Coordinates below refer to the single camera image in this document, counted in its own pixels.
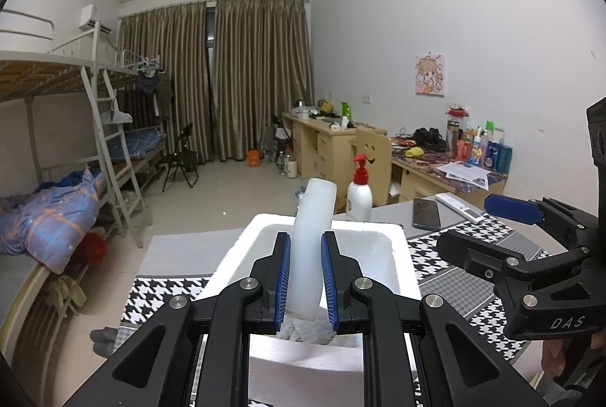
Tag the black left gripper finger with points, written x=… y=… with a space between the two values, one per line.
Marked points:
x=478 y=258

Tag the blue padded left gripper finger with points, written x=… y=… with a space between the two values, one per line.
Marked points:
x=283 y=244
x=329 y=281

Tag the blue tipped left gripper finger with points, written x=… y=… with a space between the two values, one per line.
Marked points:
x=517 y=210

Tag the houndstooth table mat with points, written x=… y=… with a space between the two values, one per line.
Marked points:
x=184 y=264

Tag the pet food bowl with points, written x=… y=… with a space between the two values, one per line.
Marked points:
x=300 y=192

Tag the dark teal box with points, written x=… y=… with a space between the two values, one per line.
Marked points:
x=504 y=159

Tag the white papers on desk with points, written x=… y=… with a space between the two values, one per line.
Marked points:
x=466 y=173

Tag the white foam box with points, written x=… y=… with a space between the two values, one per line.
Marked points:
x=313 y=372

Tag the white bottle red pump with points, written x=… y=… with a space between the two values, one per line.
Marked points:
x=359 y=200

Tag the orange container on floor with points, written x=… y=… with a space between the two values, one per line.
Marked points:
x=254 y=158

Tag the light wooden desk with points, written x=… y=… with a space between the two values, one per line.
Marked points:
x=326 y=153

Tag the yellow object on desk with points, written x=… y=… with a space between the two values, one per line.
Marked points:
x=415 y=152

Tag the black folding chair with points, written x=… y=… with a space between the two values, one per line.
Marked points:
x=182 y=160

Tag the wooden smiley chair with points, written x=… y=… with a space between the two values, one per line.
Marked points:
x=377 y=148

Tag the brown striped curtains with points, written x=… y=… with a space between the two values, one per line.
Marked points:
x=234 y=67

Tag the white metal bunk bed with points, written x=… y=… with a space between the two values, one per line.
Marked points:
x=74 y=117

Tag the blue checked quilt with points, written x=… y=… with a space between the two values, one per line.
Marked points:
x=50 y=224

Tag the pink cartoon wall picture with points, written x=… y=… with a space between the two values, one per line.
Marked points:
x=429 y=80

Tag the white wall air conditioner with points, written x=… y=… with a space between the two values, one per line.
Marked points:
x=89 y=20

